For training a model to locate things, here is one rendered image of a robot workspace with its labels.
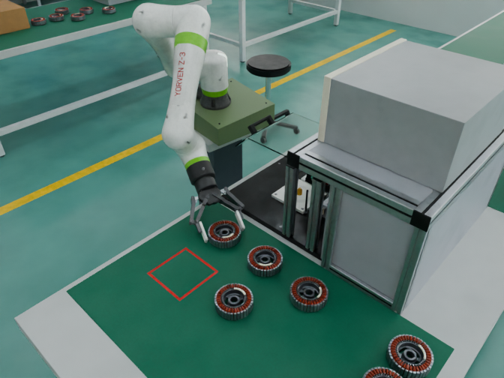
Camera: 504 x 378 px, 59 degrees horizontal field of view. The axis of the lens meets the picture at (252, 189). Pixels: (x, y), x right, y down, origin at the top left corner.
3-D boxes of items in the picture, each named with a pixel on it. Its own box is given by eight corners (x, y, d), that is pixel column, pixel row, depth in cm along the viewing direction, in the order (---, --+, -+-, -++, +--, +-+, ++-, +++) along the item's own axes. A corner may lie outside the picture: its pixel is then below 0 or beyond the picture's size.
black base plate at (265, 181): (221, 199, 170) (220, 195, 169) (320, 138, 208) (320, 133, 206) (321, 261, 145) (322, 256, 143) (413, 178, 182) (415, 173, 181)
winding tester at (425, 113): (317, 139, 134) (324, 75, 122) (389, 94, 160) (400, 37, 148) (441, 193, 113) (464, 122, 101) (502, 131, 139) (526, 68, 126)
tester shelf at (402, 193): (286, 163, 132) (287, 151, 130) (398, 92, 172) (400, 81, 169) (426, 232, 108) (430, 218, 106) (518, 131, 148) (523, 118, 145)
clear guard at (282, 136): (235, 146, 152) (234, 131, 149) (280, 121, 166) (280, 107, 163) (311, 185, 135) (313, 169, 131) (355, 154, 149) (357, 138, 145)
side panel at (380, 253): (320, 266, 143) (331, 185, 124) (325, 261, 145) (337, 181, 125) (400, 315, 128) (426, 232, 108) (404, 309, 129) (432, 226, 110)
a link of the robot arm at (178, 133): (209, 61, 162) (181, 61, 165) (199, 43, 151) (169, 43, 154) (196, 154, 153) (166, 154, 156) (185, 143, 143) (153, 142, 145)
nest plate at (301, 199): (271, 196, 168) (271, 194, 168) (295, 180, 177) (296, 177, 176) (302, 214, 160) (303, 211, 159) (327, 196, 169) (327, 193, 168)
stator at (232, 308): (238, 328, 124) (238, 319, 122) (207, 309, 129) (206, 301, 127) (260, 301, 131) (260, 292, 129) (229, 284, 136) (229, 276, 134)
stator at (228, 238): (203, 232, 155) (202, 224, 153) (232, 223, 159) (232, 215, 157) (216, 253, 147) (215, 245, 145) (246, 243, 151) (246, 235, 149)
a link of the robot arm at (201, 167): (187, 163, 154) (212, 157, 157) (184, 178, 164) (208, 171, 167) (193, 178, 152) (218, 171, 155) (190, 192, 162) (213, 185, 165)
